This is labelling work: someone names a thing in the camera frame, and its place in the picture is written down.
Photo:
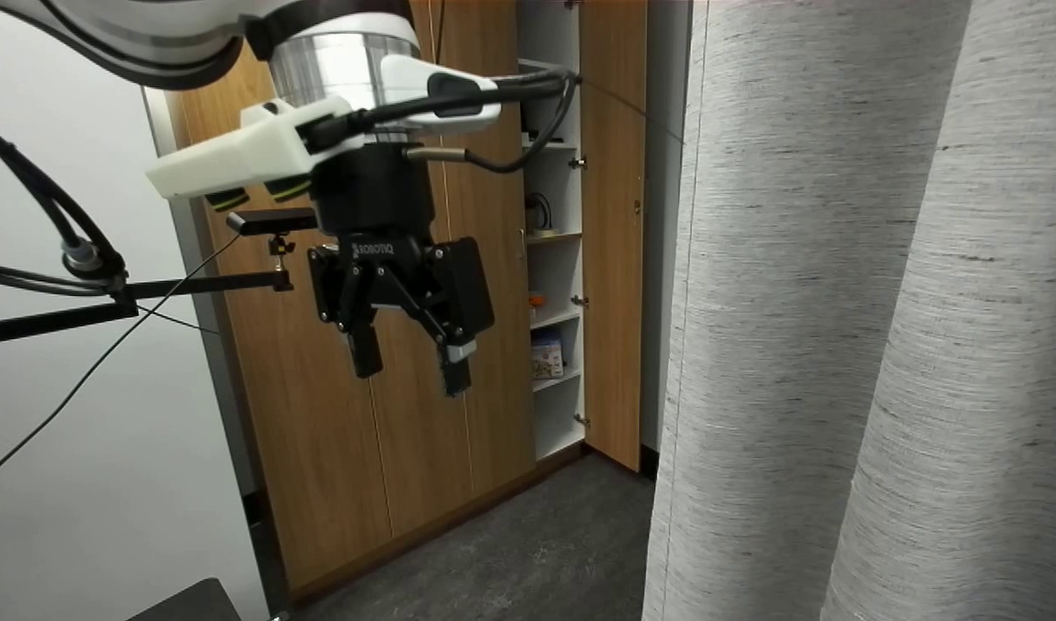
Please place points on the wooden cabinet with shelves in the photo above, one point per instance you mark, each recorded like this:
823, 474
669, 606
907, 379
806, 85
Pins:
357, 469

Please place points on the grey fabric curtain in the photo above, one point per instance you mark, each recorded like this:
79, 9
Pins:
862, 396

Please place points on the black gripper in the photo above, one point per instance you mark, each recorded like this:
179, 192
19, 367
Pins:
379, 203

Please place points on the black camera tripod stand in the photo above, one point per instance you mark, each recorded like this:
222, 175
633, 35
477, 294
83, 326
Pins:
98, 271

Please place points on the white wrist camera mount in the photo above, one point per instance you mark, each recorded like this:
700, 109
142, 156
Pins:
264, 145

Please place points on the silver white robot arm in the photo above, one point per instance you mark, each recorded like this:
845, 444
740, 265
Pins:
350, 102

